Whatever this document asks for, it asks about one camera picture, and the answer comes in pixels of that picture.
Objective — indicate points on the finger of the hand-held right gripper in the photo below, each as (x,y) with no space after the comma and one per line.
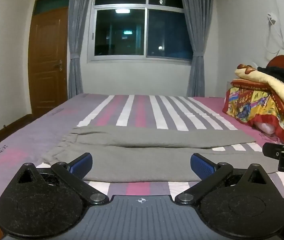
(273,151)

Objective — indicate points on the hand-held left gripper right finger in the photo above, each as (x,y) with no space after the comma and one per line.
(202,165)

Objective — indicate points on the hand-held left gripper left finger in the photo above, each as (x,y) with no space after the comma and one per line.
(82,165)

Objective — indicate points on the grey pants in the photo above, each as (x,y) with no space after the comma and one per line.
(142,155)

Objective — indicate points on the colourful patterned quilt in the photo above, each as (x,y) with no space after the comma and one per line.
(254,105)

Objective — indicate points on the bed with striped sheet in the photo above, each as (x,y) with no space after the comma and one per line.
(31,142)

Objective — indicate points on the cream bear-print pillow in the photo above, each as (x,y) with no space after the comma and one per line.
(269,80)

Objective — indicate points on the brown wooden door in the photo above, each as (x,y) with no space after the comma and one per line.
(47,60)

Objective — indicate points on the grey curtain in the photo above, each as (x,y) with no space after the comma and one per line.
(76,42)
(197,42)

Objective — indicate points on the sliding glass window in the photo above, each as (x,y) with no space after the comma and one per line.
(142,25)

